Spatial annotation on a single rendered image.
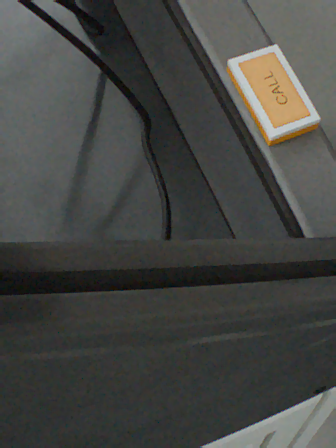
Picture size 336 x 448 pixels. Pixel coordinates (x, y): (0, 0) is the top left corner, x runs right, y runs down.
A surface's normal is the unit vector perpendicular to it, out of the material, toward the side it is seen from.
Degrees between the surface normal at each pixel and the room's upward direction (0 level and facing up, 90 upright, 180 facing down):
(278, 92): 0
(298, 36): 0
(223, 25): 0
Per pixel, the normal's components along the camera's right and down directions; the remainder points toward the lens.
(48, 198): 0.05, -0.39
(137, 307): 0.66, -0.53
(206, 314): 0.77, -0.11
